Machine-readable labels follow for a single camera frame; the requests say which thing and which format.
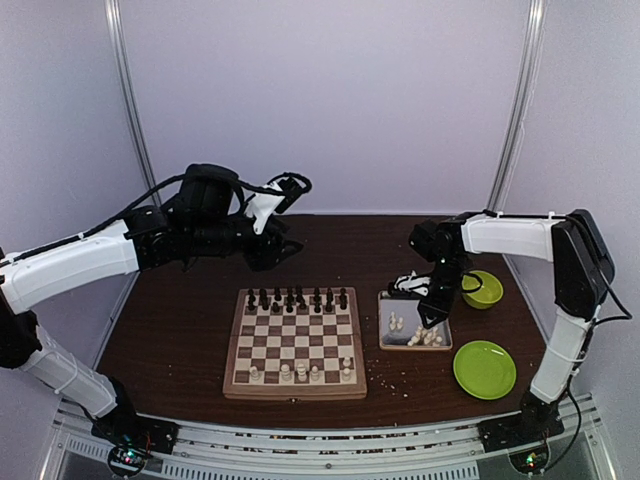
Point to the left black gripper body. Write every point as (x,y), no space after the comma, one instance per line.
(265,251)

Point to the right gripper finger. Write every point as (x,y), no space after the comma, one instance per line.
(424,314)
(439,317)

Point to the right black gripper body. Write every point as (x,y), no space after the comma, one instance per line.
(446,295)

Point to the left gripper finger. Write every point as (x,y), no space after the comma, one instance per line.
(276,257)
(287,245)

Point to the metal tray with wood rim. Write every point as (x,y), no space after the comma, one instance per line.
(408,309)

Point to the white chess piece four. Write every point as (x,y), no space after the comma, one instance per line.
(346,371)

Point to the white chess piece five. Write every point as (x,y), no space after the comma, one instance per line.
(301,373)

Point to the white chess piece two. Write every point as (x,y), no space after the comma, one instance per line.
(254,374)

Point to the white chess piece one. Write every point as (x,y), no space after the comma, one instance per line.
(285,373)

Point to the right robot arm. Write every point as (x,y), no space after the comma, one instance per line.
(521,323)

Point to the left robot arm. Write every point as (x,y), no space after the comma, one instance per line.
(207,211)

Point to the white pieces pile in tray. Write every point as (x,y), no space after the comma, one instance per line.
(400,333)

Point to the black chess piece far left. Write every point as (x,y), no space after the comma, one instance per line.
(251,299)

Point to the black chess piece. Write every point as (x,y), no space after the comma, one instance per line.
(251,299)
(343,298)

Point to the black chess piece far right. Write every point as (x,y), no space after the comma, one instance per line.
(343,298)

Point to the wooden chess board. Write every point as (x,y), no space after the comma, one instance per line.
(310,328)

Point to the small green bowl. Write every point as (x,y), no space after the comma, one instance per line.
(481,290)

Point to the green plate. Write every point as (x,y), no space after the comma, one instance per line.
(484,370)

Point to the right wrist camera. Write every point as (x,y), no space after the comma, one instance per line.
(410,285)

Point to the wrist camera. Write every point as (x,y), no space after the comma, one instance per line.
(276,196)
(410,285)

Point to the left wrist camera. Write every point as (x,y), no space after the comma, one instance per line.
(276,196)

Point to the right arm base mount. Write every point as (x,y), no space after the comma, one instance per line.
(534,422)

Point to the right aluminium corner post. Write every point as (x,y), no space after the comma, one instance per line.
(523,96)

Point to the aluminium corner post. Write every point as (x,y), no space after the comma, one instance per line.
(523,96)
(117,36)

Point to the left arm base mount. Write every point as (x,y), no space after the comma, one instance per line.
(144,434)

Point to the aluminium front rail frame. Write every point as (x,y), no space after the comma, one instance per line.
(443,450)

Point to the left aluminium corner post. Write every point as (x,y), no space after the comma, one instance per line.
(117,36)

